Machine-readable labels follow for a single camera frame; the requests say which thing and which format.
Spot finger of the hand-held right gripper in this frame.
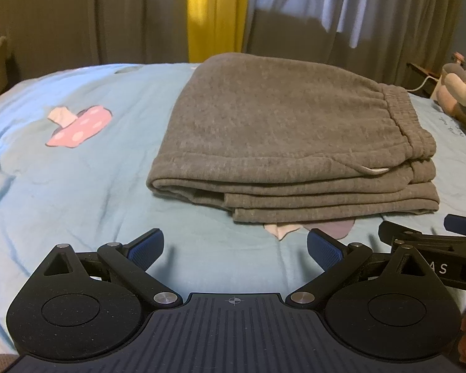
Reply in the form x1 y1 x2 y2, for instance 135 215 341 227
378 221 466 257
443 214 466 237

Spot light blue printed bed sheet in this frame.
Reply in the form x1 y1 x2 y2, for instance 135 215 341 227
0 62 466 356

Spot cream plush toy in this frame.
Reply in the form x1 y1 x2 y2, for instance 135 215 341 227
435 61 466 141

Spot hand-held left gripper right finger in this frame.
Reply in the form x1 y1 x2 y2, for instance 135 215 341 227
286 228 432 308

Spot yellow curtain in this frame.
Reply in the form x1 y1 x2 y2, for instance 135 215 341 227
186 0 254 65

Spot white cable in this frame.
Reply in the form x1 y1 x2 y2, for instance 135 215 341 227
411 55 466 94

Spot white sheer curtain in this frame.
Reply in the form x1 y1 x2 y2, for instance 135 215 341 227
243 0 464 94

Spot dark bedside table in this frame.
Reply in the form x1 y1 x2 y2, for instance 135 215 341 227
406 61 440 98

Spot grey curtain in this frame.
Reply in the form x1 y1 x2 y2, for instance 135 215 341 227
0 0 190 86

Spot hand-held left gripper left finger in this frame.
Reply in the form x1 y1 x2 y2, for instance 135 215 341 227
43 228 184 308

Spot grey pants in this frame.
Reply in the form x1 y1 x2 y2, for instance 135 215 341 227
145 52 441 225

